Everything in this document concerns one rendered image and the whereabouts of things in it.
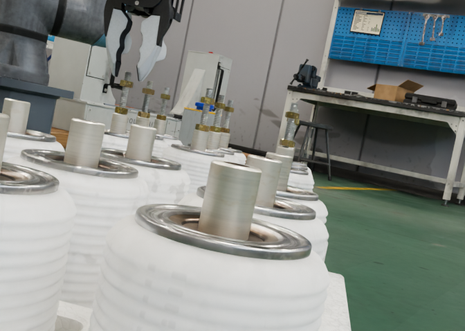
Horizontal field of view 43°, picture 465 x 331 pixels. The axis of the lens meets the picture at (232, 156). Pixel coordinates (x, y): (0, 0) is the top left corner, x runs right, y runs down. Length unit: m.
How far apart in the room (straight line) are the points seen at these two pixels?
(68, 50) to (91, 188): 3.21
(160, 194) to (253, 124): 5.99
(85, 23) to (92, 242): 0.91
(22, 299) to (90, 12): 1.01
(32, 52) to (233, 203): 1.00
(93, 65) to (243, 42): 3.44
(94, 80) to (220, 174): 3.26
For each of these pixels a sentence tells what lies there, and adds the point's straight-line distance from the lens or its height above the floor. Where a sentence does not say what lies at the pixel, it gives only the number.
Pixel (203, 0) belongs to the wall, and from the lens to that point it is 7.13.
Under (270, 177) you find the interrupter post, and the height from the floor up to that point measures 0.27.
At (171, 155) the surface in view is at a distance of 0.78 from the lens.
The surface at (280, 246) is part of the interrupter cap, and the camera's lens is 0.24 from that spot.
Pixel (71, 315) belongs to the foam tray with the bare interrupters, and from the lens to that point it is 0.34.
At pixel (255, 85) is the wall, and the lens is 6.50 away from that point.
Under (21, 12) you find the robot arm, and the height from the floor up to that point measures 0.43.
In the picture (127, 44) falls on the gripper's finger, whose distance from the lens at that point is 0.89.
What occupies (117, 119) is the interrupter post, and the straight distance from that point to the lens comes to 0.83.
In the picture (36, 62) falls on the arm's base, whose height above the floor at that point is 0.34.
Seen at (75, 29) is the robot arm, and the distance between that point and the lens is 1.24.
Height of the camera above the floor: 0.30
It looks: 3 degrees down
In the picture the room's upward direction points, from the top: 11 degrees clockwise
